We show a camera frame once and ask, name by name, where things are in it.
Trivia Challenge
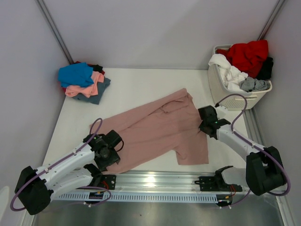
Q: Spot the dusty pink graphic t-shirt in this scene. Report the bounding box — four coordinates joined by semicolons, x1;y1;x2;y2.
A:
92;89;209;174

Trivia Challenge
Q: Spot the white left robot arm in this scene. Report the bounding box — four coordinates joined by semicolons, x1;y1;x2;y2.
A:
15;130;124;215

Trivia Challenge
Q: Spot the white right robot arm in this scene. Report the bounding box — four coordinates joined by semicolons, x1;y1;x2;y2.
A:
198;105;289;196

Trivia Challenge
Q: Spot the white perforated laundry basket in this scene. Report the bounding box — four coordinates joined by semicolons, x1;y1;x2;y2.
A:
208;45;272;111

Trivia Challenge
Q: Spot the white t-shirt in basket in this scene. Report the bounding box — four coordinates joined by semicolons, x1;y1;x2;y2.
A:
208;54;248;92

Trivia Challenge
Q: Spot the grey t-shirt in basket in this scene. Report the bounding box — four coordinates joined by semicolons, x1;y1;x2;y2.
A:
239;77;271;92

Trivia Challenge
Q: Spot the salmon pink t-shirt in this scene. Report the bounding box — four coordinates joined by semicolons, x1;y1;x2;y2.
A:
65;71;104;98

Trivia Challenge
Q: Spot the slate blue t-shirt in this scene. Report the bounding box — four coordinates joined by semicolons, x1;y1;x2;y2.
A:
72;77;111;105

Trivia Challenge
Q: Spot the black t-shirt in basket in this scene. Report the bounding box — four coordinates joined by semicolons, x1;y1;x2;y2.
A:
256;57;274;80

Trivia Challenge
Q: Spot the red t-shirt in basket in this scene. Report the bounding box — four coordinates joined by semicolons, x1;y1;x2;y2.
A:
216;40;269;78

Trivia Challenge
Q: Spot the black folded t-shirt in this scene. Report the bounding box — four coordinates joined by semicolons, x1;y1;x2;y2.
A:
88;65;103;73

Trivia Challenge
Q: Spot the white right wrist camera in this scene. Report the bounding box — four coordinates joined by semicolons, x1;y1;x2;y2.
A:
215;105;228;118

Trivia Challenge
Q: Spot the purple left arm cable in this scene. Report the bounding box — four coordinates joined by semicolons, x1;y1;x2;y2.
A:
9;117;112;211

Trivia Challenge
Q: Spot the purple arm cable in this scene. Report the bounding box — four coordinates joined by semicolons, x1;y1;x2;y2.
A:
9;117;112;211
214;93;291;209

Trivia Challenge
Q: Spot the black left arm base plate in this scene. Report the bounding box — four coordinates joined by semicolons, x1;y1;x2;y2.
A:
90;175;117;190

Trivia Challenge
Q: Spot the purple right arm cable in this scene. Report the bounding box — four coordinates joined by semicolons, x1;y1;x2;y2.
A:
214;93;291;209

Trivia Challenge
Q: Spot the right side aluminium rail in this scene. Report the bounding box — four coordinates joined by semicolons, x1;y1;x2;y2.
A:
243;108;266;145

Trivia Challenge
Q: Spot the white slotted cable duct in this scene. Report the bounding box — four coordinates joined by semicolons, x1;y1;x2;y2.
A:
56;191;218;203

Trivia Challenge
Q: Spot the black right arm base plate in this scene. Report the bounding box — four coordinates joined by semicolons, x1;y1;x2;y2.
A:
194;176;243;192

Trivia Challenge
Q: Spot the aluminium mounting rail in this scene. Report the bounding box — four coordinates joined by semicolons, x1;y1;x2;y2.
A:
32;167;287;195

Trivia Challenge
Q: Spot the right aluminium frame post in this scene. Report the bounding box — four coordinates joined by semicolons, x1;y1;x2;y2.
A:
257;0;287;40

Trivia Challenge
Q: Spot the aluminium frame post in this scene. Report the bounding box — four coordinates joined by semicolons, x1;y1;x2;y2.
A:
35;0;74;64
257;0;287;40

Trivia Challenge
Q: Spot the left aluminium frame post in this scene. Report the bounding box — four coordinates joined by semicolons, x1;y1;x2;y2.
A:
35;0;74;64

